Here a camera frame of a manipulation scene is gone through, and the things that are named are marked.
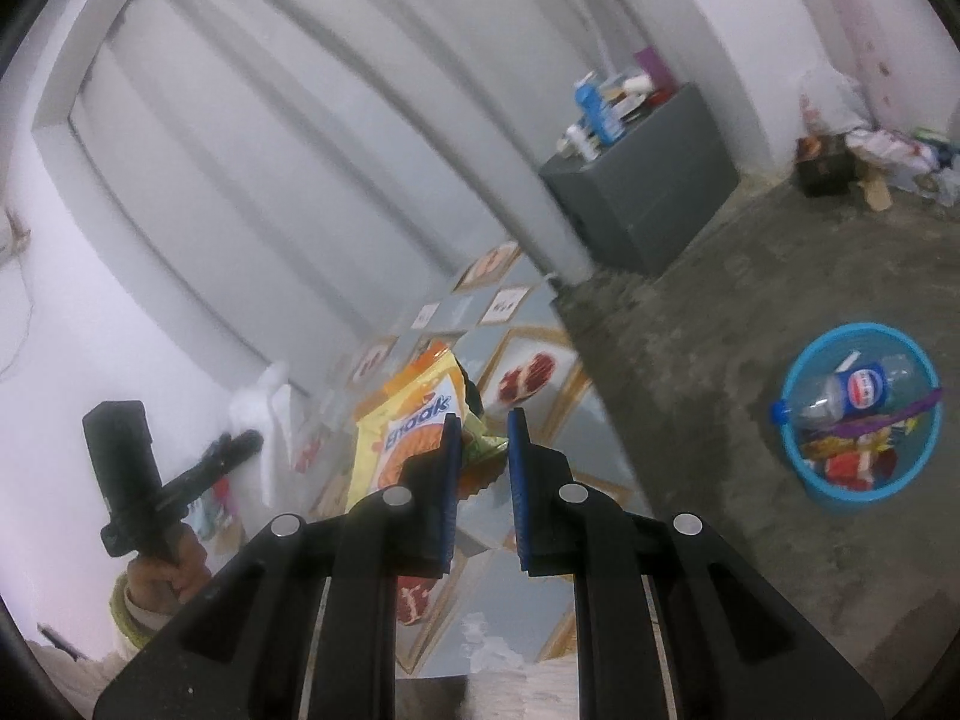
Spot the brown cardboard piece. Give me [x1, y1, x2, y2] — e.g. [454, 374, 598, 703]
[851, 169, 893, 212]

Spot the white plastic bag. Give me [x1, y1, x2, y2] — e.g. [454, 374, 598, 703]
[799, 64, 871, 140]

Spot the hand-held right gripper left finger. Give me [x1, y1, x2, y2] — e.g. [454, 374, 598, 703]
[91, 412, 464, 720]

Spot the clear bottle blue label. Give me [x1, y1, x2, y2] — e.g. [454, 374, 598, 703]
[771, 352, 927, 428]

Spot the grey cabinet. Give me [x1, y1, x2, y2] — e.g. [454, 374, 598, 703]
[538, 82, 742, 277]

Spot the person's left forearm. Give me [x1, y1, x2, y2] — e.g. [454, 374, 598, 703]
[109, 574, 177, 650]

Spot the dark cardboard box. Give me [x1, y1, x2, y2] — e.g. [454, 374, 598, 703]
[795, 133, 856, 198]

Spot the purple wrapper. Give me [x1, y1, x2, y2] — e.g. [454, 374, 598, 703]
[799, 386, 942, 443]

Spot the fruit print tablecloth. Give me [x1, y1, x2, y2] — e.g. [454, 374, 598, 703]
[187, 240, 653, 676]

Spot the pink and white roll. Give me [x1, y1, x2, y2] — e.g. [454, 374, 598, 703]
[799, 0, 938, 132]

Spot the grey curtain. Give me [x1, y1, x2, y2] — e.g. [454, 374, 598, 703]
[34, 0, 773, 406]

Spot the blue plastic wastebasket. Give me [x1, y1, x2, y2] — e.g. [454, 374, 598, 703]
[771, 322, 944, 517]

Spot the pile of crumpled wrappers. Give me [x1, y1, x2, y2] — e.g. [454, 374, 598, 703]
[847, 124, 960, 211]

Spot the yellow snack bag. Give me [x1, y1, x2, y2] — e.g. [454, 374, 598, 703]
[345, 341, 511, 515]

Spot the person's left hand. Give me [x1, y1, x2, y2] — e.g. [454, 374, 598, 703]
[124, 521, 215, 616]

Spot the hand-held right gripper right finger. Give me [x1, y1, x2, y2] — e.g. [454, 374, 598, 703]
[507, 406, 880, 720]

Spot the red plastic bag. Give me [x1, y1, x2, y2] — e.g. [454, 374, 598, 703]
[821, 446, 901, 490]

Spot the purple box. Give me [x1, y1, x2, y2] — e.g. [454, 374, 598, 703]
[634, 47, 676, 91]

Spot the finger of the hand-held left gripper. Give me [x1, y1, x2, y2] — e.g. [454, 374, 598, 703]
[161, 430, 265, 511]

